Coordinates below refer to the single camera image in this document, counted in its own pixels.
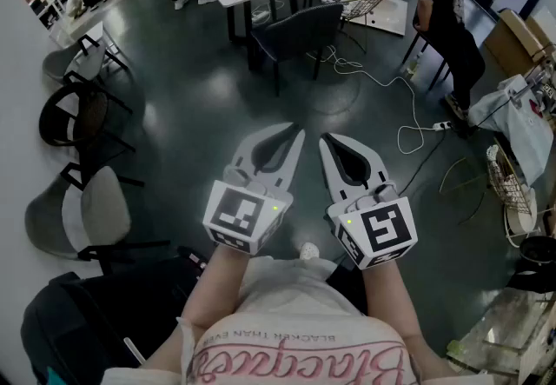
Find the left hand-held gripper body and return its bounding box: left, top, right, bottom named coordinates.
left=202, top=164, right=295, bottom=256

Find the black pot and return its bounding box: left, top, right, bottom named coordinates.
left=518, top=235, right=556, bottom=266

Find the black round-back chair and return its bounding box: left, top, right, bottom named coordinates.
left=38, top=81, right=136, bottom=155

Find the white board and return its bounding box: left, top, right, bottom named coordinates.
left=346, top=0, right=410, bottom=37

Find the black cable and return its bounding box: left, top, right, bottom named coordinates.
left=398, top=129, right=448, bottom=197

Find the glass side table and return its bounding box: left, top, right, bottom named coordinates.
left=446, top=286, right=556, bottom=385

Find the person's white printed shirt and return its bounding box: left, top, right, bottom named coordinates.
left=102, top=256, right=496, bottom=385

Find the black bag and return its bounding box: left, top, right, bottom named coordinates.
left=20, top=256, right=208, bottom=385

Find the person's right forearm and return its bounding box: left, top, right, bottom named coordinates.
left=361, top=260, right=461, bottom=375

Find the white cable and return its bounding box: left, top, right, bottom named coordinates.
left=305, top=43, right=440, bottom=156

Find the black wooden chair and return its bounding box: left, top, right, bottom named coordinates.
left=401, top=13, right=453, bottom=91

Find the yellow-green hoop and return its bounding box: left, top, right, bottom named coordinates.
left=438, top=156, right=487, bottom=226

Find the dark grey upholstered chair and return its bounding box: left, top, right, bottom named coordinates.
left=250, top=2, right=345, bottom=96

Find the gold wire basket chair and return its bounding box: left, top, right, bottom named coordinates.
left=486, top=143, right=545, bottom=248

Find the cardboard box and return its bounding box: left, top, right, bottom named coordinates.
left=483, top=8, right=556, bottom=76

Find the person's left forearm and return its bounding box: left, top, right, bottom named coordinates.
left=145, top=242, right=254, bottom=375

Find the grey chair with black legs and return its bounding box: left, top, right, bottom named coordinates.
left=42, top=34, right=130, bottom=87
left=24, top=163, right=171, bottom=276

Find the white plush toy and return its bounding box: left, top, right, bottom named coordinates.
left=64, top=0, right=87, bottom=20

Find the white plastic bag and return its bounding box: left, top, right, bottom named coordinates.
left=467, top=74, right=555, bottom=185

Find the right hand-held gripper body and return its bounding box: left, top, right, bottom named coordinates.
left=326, top=182, right=420, bottom=272

